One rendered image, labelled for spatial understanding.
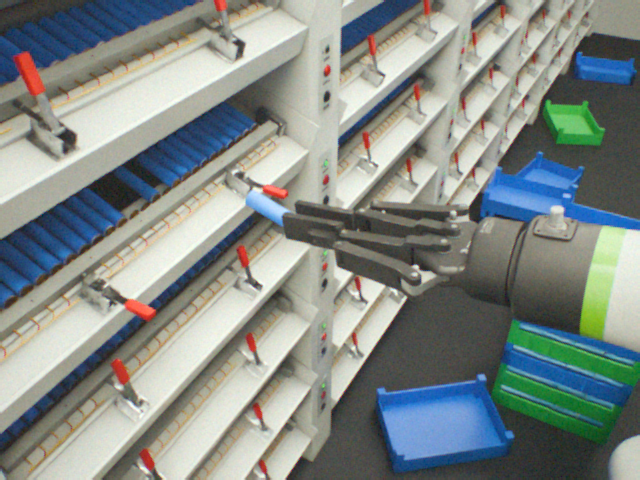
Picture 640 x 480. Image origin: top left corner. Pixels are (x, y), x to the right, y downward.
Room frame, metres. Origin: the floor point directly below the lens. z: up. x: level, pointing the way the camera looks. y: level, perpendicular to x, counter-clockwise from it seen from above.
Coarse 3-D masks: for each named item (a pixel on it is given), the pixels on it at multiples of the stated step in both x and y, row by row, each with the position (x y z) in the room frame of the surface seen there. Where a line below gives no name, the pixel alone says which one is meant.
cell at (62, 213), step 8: (56, 208) 0.60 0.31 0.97; (64, 208) 0.60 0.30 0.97; (56, 216) 0.59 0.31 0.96; (64, 216) 0.59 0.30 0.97; (72, 216) 0.59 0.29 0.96; (64, 224) 0.59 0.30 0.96; (72, 224) 0.58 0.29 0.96; (80, 224) 0.58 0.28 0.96; (88, 224) 0.59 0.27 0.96; (80, 232) 0.57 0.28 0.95; (88, 232) 0.57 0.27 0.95; (96, 232) 0.58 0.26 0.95; (88, 240) 0.57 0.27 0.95
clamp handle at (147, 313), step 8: (104, 288) 0.49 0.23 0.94; (104, 296) 0.49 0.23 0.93; (112, 296) 0.49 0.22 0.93; (120, 296) 0.49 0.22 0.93; (120, 304) 0.48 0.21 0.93; (128, 304) 0.47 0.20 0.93; (136, 304) 0.47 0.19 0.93; (136, 312) 0.47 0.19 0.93; (144, 312) 0.46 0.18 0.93; (152, 312) 0.46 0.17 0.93
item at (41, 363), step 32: (256, 96) 0.90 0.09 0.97; (288, 128) 0.87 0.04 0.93; (288, 160) 0.82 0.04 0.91; (160, 192) 0.69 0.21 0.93; (224, 192) 0.72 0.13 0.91; (192, 224) 0.64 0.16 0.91; (224, 224) 0.66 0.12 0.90; (128, 256) 0.57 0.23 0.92; (160, 256) 0.58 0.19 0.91; (192, 256) 0.61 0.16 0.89; (128, 288) 0.52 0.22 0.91; (160, 288) 0.56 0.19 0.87; (64, 320) 0.47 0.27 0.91; (96, 320) 0.47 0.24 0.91; (128, 320) 0.51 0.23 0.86; (32, 352) 0.42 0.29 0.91; (64, 352) 0.43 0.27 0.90; (0, 384) 0.38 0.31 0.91; (32, 384) 0.39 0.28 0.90; (0, 416) 0.36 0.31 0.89
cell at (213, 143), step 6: (186, 126) 0.81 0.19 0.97; (192, 126) 0.81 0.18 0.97; (192, 132) 0.80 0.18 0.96; (198, 132) 0.80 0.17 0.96; (204, 132) 0.80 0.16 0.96; (198, 138) 0.79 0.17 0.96; (204, 138) 0.79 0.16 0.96; (210, 138) 0.79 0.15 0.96; (210, 144) 0.79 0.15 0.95; (216, 144) 0.78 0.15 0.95; (222, 144) 0.79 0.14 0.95; (216, 150) 0.78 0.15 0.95
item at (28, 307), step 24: (240, 144) 0.79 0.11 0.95; (216, 168) 0.73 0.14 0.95; (192, 192) 0.68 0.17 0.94; (216, 192) 0.70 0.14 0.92; (144, 216) 0.61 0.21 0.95; (120, 240) 0.57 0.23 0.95; (144, 240) 0.59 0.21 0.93; (72, 264) 0.52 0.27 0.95; (96, 264) 0.53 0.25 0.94; (48, 288) 0.48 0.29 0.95; (24, 312) 0.45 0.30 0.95; (0, 336) 0.42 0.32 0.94; (0, 360) 0.40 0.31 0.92
